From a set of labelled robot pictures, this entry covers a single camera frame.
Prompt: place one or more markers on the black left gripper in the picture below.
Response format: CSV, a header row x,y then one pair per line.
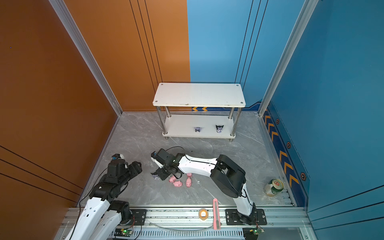
x,y
135,168

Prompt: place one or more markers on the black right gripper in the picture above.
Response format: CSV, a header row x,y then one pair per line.
x,y
162,176

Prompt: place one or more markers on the black purple figurine toy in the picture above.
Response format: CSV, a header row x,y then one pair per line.
x,y
219,128

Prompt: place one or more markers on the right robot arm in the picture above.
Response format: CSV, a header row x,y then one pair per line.
x,y
229,177

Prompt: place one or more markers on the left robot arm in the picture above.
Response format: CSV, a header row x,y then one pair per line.
x,y
103,212

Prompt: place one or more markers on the white two-tier shelf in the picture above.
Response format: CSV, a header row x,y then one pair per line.
x,y
194,96

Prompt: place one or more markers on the small beige tape roll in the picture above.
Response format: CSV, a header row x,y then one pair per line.
x,y
203,214

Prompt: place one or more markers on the green circuit board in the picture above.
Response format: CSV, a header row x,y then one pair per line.
x,y
123,232

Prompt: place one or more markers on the pink utility knife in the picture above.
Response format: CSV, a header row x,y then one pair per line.
x,y
216,212

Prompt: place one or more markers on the green tape roll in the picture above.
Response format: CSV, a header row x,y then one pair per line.
x,y
273,187

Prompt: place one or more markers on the right circuit board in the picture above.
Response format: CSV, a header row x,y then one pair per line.
x,y
252,233

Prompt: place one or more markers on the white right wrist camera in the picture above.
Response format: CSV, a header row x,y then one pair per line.
x,y
153,158

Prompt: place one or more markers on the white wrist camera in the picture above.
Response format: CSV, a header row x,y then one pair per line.
x,y
118,157
153,158

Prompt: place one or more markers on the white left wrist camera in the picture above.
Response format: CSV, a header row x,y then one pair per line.
x,y
118,157

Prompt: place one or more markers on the aluminium corner post left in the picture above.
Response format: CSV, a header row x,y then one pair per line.
x,y
76,36

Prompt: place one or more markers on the aluminium corner post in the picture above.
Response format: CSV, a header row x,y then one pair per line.
x,y
294,38
76,36

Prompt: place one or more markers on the aluminium corner post right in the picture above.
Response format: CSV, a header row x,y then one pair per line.
x,y
294,38

